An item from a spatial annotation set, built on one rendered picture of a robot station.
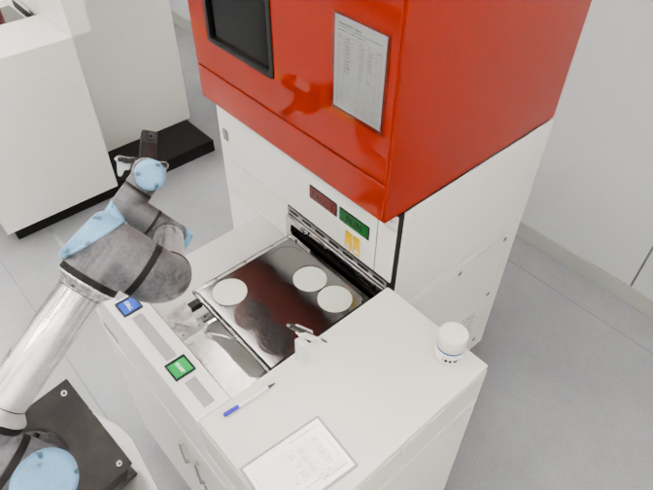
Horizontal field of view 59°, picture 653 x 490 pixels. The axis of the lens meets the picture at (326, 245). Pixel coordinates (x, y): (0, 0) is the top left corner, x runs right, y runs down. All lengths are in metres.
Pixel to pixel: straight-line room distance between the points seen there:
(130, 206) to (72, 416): 0.51
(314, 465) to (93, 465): 0.49
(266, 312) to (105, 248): 0.65
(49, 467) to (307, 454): 0.51
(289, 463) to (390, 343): 0.40
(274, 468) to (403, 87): 0.84
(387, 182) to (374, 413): 0.53
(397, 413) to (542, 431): 1.29
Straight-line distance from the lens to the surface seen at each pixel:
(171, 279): 1.15
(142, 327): 1.60
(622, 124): 2.78
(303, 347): 1.38
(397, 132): 1.26
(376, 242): 1.57
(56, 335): 1.16
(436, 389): 1.44
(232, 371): 1.56
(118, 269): 1.13
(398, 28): 1.15
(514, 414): 2.61
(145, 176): 1.50
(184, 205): 3.42
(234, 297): 1.68
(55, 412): 1.44
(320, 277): 1.72
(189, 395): 1.45
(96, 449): 1.46
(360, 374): 1.44
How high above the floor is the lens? 2.17
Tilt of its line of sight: 45 degrees down
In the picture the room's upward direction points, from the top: 1 degrees clockwise
